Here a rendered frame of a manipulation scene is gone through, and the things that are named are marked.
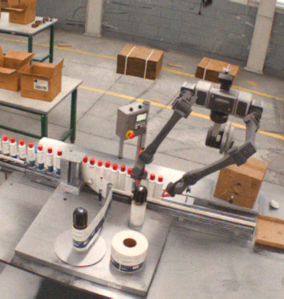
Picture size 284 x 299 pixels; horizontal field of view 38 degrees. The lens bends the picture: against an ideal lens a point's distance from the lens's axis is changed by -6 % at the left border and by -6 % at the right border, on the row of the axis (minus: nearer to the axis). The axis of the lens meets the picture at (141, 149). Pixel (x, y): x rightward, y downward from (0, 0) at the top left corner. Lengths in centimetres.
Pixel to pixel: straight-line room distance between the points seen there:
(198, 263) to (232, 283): 25
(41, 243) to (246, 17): 608
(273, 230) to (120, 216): 105
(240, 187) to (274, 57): 518
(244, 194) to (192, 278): 79
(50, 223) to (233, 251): 115
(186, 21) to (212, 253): 582
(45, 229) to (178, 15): 595
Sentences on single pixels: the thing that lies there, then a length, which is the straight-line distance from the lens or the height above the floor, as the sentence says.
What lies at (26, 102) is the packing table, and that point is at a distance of 420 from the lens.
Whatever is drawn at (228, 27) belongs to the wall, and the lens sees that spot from 784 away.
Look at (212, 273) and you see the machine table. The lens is 258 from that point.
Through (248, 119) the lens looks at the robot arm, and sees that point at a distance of 279.
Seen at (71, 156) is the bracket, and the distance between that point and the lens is 277.
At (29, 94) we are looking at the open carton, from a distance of 425.
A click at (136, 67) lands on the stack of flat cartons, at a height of 16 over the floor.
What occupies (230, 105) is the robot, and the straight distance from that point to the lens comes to 298.
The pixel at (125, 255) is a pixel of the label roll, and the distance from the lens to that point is 231.
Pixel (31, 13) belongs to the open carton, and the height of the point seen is 93.
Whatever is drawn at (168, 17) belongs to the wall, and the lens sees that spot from 802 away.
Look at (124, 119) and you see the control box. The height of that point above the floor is 143.
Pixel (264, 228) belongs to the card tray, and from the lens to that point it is 297.
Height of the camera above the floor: 273
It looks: 33 degrees down
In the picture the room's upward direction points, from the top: 7 degrees clockwise
